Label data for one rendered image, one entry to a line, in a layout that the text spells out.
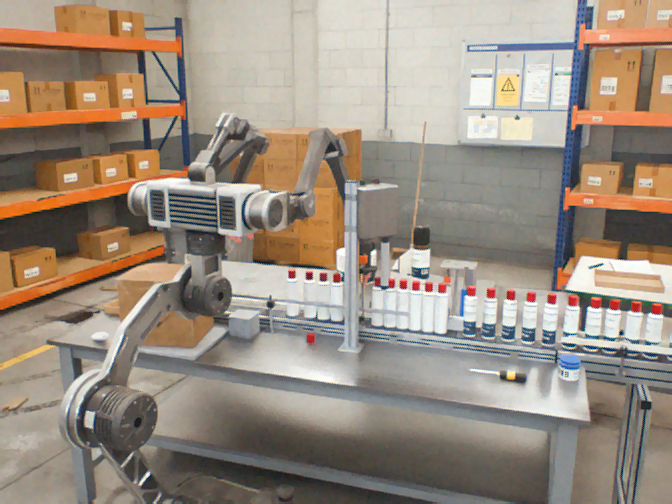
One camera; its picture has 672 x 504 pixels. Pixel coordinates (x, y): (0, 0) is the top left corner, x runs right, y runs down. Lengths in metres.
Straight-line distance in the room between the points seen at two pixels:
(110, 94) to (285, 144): 1.77
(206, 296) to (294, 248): 4.08
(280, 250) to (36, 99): 2.52
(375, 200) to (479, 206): 4.69
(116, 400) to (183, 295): 0.47
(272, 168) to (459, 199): 2.12
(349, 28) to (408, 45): 0.72
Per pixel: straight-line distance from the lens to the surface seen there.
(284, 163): 6.16
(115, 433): 2.00
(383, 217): 2.45
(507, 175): 6.93
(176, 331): 2.60
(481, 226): 7.08
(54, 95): 6.19
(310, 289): 2.71
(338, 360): 2.48
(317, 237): 6.15
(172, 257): 5.11
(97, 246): 6.60
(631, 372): 2.61
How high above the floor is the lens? 1.86
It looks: 15 degrees down
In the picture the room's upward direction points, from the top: straight up
